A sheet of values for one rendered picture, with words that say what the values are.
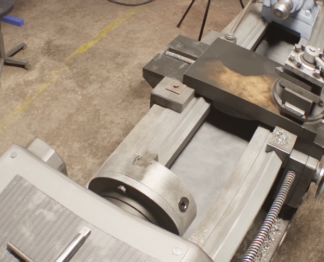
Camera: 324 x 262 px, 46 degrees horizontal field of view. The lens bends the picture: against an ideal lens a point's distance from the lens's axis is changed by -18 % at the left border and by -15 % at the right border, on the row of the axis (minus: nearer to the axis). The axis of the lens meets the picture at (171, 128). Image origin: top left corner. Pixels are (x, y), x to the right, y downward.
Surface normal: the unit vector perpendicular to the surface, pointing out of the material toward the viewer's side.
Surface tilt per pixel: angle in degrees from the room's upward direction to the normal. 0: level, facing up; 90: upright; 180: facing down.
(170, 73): 0
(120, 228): 0
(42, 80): 0
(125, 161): 22
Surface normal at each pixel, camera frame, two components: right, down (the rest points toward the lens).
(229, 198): 0.06, -0.69
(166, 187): 0.47, -0.43
